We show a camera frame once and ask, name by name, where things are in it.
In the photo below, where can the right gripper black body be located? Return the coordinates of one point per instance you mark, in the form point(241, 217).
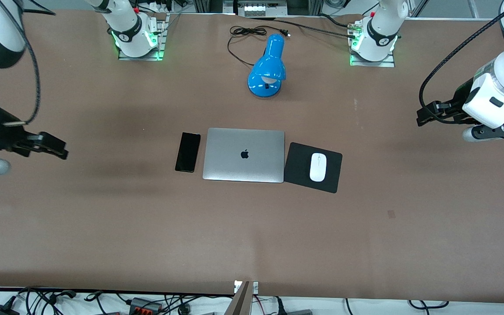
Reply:
point(8, 135)

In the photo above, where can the white computer mouse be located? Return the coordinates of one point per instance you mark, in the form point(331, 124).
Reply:
point(318, 168)

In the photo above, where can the black smartphone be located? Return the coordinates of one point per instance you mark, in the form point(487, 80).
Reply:
point(187, 152)

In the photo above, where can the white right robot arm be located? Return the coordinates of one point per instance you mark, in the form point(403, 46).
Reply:
point(127, 33)

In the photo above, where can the black mouse pad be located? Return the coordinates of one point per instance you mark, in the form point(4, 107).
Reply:
point(298, 168)

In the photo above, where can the black power adapter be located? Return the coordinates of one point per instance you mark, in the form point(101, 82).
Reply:
point(1, 309)

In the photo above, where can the blue desk lamp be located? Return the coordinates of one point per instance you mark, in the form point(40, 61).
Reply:
point(268, 61)

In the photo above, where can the black box with orange buttons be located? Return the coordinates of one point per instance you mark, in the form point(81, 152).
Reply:
point(146, 305)

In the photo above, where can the silver laptop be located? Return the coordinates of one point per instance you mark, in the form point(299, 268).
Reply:
point(243, 168)

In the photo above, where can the white socket strip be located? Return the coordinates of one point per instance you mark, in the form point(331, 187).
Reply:
point(260, 9)

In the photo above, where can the grey flat box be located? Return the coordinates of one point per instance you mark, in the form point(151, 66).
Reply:
point(299, 312)

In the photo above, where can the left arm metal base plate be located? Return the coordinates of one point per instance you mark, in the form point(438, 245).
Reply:
point(383, 63)

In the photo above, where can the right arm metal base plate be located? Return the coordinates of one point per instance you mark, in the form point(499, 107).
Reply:
point(160, 39)

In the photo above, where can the aluminium frame rack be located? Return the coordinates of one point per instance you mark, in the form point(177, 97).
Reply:
point(208, 5)

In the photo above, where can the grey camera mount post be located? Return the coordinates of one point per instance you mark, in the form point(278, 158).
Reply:
point(244, 299)

